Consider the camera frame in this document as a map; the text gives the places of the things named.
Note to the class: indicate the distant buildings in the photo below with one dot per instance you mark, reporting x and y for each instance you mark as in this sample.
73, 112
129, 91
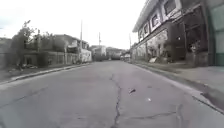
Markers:
106, 52

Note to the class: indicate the small dark debris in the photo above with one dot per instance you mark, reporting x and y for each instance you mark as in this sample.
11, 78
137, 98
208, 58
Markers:
132, 90

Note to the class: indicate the utility pole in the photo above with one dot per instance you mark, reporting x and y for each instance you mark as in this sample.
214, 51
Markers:
81, 40

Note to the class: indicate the grey asphalt road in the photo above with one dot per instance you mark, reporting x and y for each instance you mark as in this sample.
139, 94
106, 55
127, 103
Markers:
83, 96

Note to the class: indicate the low grey building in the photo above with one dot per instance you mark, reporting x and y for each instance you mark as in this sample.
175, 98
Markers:
63, 50

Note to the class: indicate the large grey building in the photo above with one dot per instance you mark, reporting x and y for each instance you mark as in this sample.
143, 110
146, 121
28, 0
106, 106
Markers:
173, 31

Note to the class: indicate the raised kerb strip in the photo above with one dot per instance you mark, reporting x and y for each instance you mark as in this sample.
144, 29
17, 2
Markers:
36, 71

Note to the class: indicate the concrete pavement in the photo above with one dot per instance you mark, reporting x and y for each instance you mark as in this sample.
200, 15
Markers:
203, 75

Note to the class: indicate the tree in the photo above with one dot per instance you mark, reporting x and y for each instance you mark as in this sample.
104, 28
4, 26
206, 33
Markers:
21, 43

